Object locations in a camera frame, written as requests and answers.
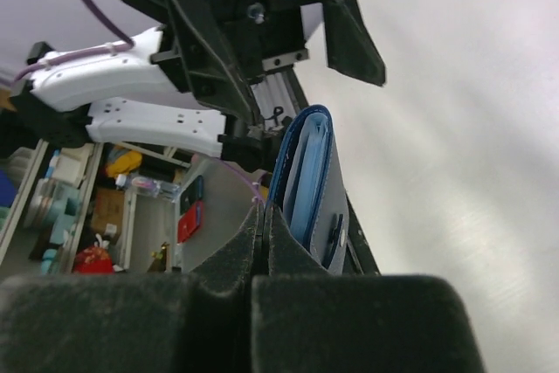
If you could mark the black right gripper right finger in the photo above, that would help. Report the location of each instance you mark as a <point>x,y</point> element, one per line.
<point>307,320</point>

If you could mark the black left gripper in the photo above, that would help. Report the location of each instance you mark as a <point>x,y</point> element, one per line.
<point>217,49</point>

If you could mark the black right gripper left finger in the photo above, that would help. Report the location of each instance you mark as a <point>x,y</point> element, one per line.
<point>135,322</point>

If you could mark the blue leather card holder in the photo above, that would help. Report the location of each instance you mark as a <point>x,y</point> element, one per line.
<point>307,186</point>

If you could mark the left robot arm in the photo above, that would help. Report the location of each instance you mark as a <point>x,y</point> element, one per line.
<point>111,94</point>

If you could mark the background storage shelf clutter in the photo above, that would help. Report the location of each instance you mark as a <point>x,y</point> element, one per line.
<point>69,217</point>

